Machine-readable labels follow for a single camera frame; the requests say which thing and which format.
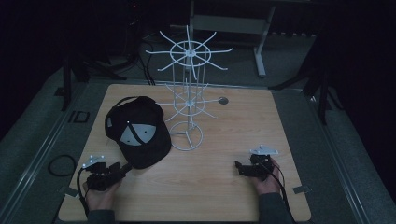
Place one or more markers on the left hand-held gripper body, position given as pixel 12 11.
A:
pixel 99 177

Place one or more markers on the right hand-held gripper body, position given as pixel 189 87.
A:
pixel 260 163

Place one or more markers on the black baseball cap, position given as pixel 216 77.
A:
pixel 138 132

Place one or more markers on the person's right hand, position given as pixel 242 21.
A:
pixel 267 183

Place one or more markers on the person's left hand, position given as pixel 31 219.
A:
pixel 101 199

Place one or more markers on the grey tape strip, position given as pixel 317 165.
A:
pixel 301 189
pixel 69 191

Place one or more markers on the black tripod stand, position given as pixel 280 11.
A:
pixel 314 90
pixel 84 77

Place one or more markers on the grey metal desk frame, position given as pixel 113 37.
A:
pixel 236 34

